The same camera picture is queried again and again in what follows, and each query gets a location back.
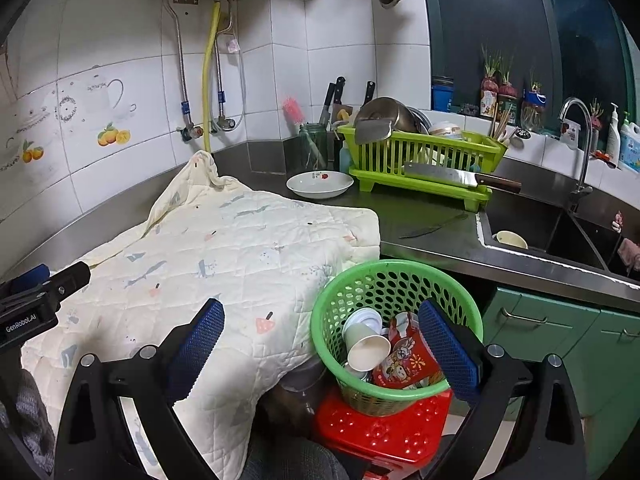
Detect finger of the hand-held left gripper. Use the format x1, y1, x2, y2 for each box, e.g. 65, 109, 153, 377
0, 265, 51, 297
35, 261, 92, 311

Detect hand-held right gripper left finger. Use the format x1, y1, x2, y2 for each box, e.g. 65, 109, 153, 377
54, 297, 236, 480

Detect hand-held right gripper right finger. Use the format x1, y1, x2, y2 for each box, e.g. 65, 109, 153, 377
417, 299, 588, 480

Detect red cartoon snack packet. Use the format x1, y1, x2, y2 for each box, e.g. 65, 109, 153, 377
372, 311, 443, 391

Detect white paper cup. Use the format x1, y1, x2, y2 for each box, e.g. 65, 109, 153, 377
342, 321, 392, 373

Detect white plastic lid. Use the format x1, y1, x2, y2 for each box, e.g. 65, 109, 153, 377
342, 307, 383, 341

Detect green plastic basket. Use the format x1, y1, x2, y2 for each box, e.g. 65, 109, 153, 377
310, 259, 484, 417

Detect person's left forearm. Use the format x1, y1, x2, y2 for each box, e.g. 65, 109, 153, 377
0, 350, 57, 478

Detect green cabinet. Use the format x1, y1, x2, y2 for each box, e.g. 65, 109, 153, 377
482, 285, 640, 480

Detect cream quilted blanket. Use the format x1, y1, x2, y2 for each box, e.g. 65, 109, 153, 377
20, 150, 381, 480

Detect red plastic stool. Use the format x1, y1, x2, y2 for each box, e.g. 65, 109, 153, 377
312, 387, 453, 480

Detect cream bowl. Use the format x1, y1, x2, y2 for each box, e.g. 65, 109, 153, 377
492, 230, 529, 250

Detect grey knit clothing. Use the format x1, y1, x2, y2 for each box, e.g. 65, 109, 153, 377
240, 435, 351, 480

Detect steel sink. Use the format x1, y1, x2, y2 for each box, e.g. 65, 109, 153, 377
477, 190, 640, 281

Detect green dish rack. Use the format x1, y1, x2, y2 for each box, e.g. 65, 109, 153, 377
337, 124, 508, 211

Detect pink cloth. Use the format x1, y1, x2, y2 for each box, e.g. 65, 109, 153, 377
617, 237, 640, 271

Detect white bowl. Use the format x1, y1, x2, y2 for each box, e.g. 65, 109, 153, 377
429, 121, 463, 141

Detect bundle of chopsticks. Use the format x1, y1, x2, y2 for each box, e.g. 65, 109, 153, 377
492, 110, 516, 141

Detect green glass jar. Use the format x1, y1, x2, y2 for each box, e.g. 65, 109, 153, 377
299, 123, 328, 171

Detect steel faucet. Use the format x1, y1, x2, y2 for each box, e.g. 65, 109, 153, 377
557, 97, 601, 213

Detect metal pan in rack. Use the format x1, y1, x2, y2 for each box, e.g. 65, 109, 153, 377
352, 96, 418, 143

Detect red jar with sprouts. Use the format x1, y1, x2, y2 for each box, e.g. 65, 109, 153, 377
497, 52, 519, 126
480, 45, 501, 118

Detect blue-lidded jar with sprouts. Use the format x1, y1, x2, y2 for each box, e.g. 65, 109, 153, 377
522, 77, 546, 131

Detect blue container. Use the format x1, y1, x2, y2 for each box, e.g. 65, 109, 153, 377
431, 76, 455, 112

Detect pink bottle brush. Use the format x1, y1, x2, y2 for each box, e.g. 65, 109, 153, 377
282, 97, 306, 126

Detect white pump bottle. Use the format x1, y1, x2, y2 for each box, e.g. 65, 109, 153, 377
606, 103, 622, 158

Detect detergent bottles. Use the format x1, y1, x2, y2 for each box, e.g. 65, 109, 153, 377
618, 111, 640, 171

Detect wooden-handled cleaver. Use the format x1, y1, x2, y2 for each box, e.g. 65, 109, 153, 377
403, 161, 522, 194

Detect braided metal hose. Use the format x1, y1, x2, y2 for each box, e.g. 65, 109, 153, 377
162, 0, 196, 128
212, 0, 248, 131

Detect yellow hose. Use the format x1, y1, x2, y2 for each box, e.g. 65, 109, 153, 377
201, 2, 222, 156

